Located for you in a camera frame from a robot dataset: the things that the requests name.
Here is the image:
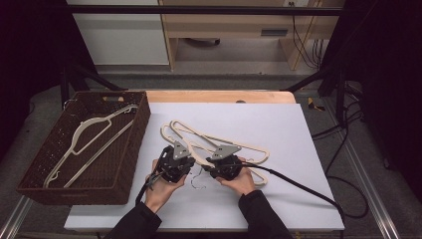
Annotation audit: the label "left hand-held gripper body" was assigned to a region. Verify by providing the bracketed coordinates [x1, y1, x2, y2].
[156, 140, 192, 184]

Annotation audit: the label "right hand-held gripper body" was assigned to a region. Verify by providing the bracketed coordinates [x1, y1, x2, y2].
[207, 145, 245, 181]

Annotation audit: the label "beige clothes hanger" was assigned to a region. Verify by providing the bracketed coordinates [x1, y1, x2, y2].
[160, 122, 271, 190]
[43, 104, 139, 189]
[169, 119, 269, 191]

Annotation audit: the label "brown woven basket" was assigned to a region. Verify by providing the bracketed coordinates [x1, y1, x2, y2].
[16, 90, 152, 206]

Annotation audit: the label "person's right hand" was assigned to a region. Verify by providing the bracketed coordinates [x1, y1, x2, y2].
[215, 158, 257, 197]

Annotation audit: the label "person's left hand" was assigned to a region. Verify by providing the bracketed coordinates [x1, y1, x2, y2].
[144, 159, 187, 213]

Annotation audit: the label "white table mat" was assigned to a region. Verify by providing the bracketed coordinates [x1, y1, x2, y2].
[64, 102, 346, 232]

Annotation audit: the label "yellow and black object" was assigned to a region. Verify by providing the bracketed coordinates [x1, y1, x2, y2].
[307, 97, 326, 113]

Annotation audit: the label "black metal stand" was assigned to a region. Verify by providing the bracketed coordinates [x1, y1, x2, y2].
[59, 63, 127, 109]
[284, 64, 348, 124]

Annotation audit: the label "white cabinet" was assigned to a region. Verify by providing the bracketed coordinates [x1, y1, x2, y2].
[66, 0, 170, 66]

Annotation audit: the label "wooden desk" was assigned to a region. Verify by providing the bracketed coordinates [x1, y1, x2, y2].
[158, 0, 344, 72]

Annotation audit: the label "black horizontal bar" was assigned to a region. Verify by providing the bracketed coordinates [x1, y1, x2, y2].
[66, 4, 344, 17]

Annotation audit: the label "dark curtain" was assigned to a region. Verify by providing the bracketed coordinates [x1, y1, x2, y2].
[317, 0, 422, 195]
[0, 0, 99, 158]

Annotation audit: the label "left hand-held gripper cable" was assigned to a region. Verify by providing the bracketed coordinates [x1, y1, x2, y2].
[134, 172, 157, 205]

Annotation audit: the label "hand-held gripper cable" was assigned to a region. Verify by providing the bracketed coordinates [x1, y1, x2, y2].
[243, 162, 370, 231]
[134, 172, 157, 205]

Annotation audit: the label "right hand-held gripper cable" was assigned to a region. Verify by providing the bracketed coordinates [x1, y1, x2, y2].
[243, 162, 370, 231]

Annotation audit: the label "black floor cables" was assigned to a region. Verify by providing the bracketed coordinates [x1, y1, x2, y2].
[311, 83, 365, 175]

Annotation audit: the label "black hanging cables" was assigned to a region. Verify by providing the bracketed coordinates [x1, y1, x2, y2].
[289, 1, 322, 70]

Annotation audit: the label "aluminium rail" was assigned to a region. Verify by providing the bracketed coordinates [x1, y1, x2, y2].
[322, 99, 401, 239]
[0, 194, 34, 239]

